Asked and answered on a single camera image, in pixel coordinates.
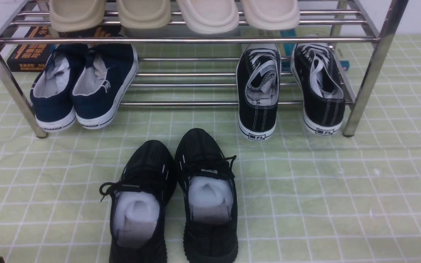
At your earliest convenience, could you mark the navy canvas shoe left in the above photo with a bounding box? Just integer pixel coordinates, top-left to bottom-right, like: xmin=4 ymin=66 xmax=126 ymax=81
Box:
xmin=30 ymin=43 xmax=89 ymax=133

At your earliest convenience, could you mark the black knit sneaker right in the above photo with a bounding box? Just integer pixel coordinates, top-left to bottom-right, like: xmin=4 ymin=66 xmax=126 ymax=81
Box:
xmin=174 ymin=128 xmax=238 ymax=263

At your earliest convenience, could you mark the beige slipper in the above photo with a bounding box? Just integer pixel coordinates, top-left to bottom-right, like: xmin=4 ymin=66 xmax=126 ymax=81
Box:
xmin=116 ymin=0 xmax=171 ymax=29
xmin=49 ymin=0 xmax=106 ymax=32

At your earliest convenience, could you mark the beige slipper far left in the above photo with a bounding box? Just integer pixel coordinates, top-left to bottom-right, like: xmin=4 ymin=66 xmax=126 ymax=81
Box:
xmin=49 ymin=0 xmax=106 ymax=32

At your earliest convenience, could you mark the black canvas sneaker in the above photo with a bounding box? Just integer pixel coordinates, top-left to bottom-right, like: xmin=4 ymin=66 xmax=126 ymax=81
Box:
xmin=236 ymin=43 xmax=282 ymax=141
xmin=291 ymin=43 xmax=346 ymax=136

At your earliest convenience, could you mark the silver metal shoe rack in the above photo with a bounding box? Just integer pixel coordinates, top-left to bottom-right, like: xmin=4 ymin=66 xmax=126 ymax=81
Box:
xmin=0 ymin=0 xmax=408 ymax=138

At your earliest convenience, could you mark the black knit sneaker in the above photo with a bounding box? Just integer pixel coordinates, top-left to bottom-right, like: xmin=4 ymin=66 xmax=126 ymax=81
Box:
xmin=99 ymin=140 xmax=177 ymax=263
xmin=174 ymin=128 xmax=238 ymax=263

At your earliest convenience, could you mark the navy canvas shoe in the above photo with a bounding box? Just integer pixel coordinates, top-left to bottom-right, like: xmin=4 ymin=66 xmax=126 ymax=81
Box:
xmin=71 ymin=43 xmax=139 ymax=130
xmin=30 ymin=43 xmax=89 ymax=133

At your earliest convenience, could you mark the navy canvas shoe right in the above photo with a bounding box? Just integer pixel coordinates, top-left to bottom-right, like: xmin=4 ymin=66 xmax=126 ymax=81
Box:
xmin=71 ymin=43 xmax=139 ymax=130

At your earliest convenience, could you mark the cream slipper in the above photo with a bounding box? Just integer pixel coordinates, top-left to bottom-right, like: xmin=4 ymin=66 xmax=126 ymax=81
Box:
xmin=176 ymin=0 xmax=239 ymax=34
xmin=240 ymin=0 xmax=300 ymax=30

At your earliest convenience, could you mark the black knit sneaker left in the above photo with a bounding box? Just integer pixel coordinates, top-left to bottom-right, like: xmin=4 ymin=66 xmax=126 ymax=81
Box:
xmin=99 ymin=140 xmax=177 ymax=263

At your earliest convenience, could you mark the teal cream book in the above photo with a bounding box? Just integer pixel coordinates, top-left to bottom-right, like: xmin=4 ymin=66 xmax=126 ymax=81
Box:
xmin=239 ymin=26 xmax=350 ymax=70

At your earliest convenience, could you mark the cream slipper far right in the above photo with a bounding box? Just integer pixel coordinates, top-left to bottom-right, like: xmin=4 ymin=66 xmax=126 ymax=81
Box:
xmin=240 ymin=0 xmax=300 ymax=30

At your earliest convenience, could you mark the black orange book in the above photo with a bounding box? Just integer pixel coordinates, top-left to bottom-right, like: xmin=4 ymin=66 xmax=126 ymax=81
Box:
xmin=7 ymin=25 xmax=121 ymax=73

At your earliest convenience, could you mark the green checkered floor mat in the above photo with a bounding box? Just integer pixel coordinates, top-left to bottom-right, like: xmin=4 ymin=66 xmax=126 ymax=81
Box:
xmin=0 ymin=34 xmax=421 ymax=263

